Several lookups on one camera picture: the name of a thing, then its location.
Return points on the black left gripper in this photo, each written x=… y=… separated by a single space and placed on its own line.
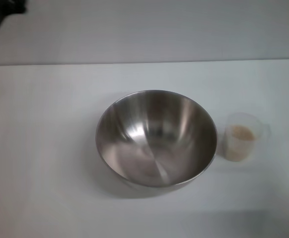
x=0 y=10

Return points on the stainless steel mixing bowl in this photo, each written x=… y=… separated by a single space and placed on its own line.
x=157 y=148

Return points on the clear plastic measuring cup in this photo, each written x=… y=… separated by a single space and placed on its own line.
x=235 y=119

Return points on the white rice grains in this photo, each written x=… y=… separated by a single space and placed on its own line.
x=241 y=138

